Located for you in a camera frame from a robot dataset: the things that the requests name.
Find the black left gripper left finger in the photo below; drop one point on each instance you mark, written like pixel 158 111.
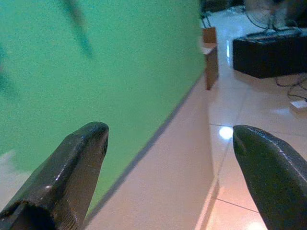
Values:
pixel 64 172

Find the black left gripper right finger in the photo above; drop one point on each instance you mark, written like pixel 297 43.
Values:
pixel 275 177

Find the white flat floor item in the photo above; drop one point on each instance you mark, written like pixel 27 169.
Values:
pixel 299 104

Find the black box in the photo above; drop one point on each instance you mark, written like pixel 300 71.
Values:
pixel 268 56

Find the standing fan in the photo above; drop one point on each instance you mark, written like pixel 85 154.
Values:
pixel 266 14

